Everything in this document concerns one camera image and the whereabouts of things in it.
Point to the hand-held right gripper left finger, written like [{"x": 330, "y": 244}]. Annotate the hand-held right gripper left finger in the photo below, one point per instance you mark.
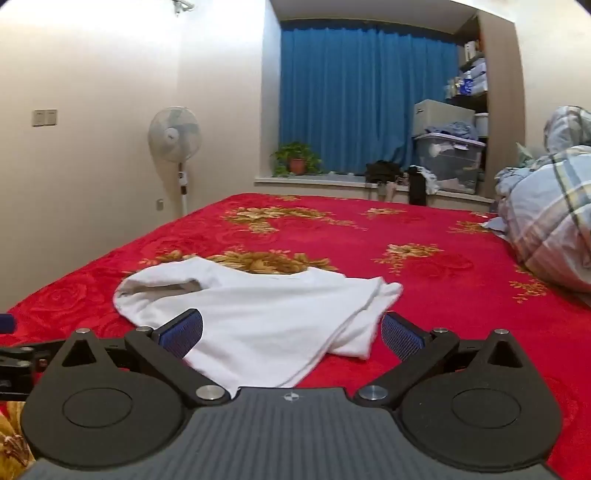
[{"x": 182, "y": 334}]

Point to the white standing fan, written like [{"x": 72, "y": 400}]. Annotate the white standing fan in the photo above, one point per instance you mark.
[{"x": 174, "y": 134}]

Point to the wooden shelf unit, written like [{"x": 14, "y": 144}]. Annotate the wooden shelf unit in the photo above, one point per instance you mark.
[{"x": 475, "y": 69}]

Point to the plaid quilt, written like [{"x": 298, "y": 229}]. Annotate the plaid quilt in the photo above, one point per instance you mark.
[{"x": 549, "y": 207}]

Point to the clear plastic storage bin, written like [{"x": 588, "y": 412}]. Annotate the clear plastic storage bin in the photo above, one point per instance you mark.
[{"x": 452, "y": 161}]

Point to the white window sill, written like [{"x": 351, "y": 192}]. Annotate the white window sill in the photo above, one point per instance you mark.
[{"x": 323, "y": 180}]

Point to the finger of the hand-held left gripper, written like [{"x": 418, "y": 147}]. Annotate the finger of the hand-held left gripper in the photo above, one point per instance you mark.
[
  {"x": 18, "y": 364},
  {"x": 5, "y": 323}
]

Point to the potted green plant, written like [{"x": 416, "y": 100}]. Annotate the potted green plant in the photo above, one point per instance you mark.
[{"x": 295, "y": 154}]

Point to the beige wall switch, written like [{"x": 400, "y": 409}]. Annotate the beige wall switch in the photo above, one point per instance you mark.
[{"x": 44, "y": 117}]

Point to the grey box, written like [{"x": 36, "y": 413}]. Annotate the grey box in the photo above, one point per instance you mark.
[{"x": 438, "y": 115}]

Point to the black bottle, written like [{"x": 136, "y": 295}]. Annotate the black bottle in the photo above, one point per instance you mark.
[{"x": 418, "y": 189}]

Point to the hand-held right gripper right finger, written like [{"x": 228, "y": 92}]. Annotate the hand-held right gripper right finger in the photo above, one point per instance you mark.
[{"x": 401, "y": 337}]

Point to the red floral blanket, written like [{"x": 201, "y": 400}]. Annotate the red floral blanket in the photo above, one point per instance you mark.
[{"x": 415, "y": 230}]

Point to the blue curtain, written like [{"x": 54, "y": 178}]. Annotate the blue curtain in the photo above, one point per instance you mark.
[{"x": 346, "y": 92}]

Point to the white ceiling fixture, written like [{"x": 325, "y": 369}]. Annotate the white ceiling fixture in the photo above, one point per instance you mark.
[{"x": 181, "y": 5}]

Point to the blue clothes pile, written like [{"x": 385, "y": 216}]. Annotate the blue clothes pile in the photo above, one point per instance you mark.
[{"x": 457, "y": 129}]

